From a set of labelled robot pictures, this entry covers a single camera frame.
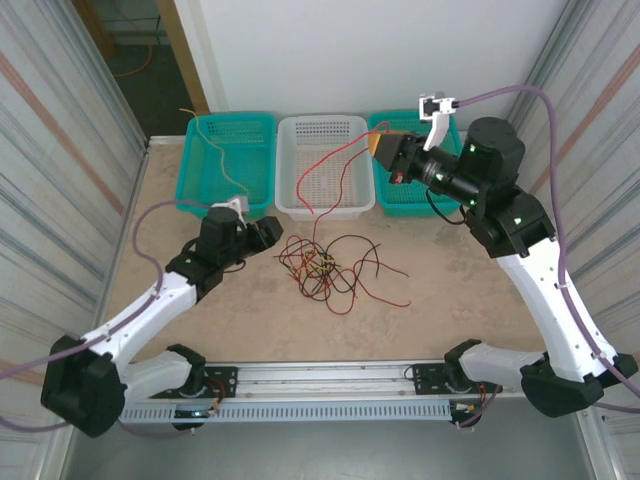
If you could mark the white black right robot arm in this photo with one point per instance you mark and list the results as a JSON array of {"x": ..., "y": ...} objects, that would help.
[{"x": 550, "y": 310}]

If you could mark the teal plastic basket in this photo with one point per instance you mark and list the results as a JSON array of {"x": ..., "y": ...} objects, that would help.
[
  {"x": 235, "y": 160},
  {"x": 400, "y": 200}
]

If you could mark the white plastic basket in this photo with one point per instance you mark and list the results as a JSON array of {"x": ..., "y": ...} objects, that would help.
[{"x": 325, "y": 190}]

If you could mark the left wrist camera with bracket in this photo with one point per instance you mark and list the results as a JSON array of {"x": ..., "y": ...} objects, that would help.
[{"x": 235, "y": 204}]

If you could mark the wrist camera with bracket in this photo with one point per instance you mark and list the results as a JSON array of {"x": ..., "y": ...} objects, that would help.
[
  {"x": 436, "y": 107},
  {"x": 235, "y": 204}
]

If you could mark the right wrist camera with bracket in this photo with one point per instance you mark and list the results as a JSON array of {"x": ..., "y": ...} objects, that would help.
[{"x": 436, "y": 107}]

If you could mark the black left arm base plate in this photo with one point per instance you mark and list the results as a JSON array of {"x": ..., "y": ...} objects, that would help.
[{"x": 225, "y": 375}]

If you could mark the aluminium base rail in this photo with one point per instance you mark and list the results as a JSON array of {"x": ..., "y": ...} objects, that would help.
[{"x": 325, "y": 380}]

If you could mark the wooden door frame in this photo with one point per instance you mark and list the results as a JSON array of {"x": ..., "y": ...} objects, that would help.
[{"x": 187, "y": 55}]

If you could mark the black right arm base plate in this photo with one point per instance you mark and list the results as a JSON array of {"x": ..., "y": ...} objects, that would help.
[{"x": 427, "y": 372}]

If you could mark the wooden furniture post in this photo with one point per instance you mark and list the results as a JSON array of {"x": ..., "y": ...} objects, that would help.
[{"x": 97, "y": 30}]

